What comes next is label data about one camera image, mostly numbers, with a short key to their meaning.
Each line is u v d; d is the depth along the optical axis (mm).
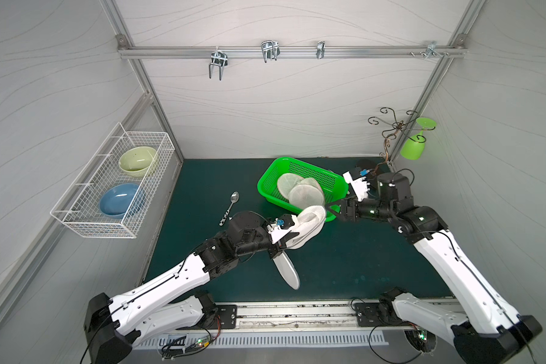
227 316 733
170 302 465
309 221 658
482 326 389
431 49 765
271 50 763
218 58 783
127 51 766
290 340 703
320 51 783
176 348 689
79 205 576
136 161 732
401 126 902
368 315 735
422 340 716
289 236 567
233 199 1040
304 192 1032
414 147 937
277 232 565
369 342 662
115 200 651
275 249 584
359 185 612
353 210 586
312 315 749
